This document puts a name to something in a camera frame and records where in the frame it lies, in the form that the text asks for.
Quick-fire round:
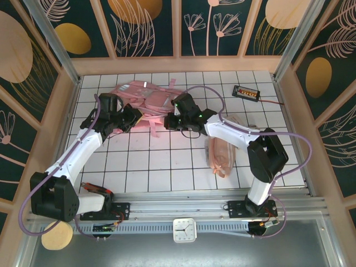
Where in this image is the pink school backpack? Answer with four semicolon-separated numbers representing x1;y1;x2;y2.
107;78;186;139

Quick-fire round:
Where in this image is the red black utility knife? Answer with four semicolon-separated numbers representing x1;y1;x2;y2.
80;182;113;195

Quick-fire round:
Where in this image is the white square clock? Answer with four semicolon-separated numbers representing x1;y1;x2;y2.
172;218;199;244

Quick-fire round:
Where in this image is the round yellow sponge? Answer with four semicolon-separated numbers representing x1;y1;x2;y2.
41;219;74;250

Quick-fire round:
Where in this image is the thin black camera cable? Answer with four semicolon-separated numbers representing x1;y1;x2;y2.
180;128;204;139

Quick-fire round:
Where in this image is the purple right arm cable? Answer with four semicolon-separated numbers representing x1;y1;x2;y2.
182;85;313;239

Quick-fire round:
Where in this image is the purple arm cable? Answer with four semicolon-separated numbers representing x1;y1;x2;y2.
21;93;117;240
182;85;313;239

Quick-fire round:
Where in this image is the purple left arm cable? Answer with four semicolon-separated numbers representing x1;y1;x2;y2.
21;93;117;240

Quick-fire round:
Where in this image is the aluminium mounting rail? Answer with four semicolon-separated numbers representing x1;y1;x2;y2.
77;192;327;221

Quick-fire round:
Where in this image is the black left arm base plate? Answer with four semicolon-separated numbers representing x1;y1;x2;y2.
80;202;131;221

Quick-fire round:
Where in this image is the aluminium frame post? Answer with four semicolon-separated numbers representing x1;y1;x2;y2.
21;0;82;85
271;0;317;81

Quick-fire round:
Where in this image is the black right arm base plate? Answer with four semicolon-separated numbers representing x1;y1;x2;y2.
227;200;279;219

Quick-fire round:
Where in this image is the grey slotted cable duct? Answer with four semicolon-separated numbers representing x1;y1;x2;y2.
80;221;276;235

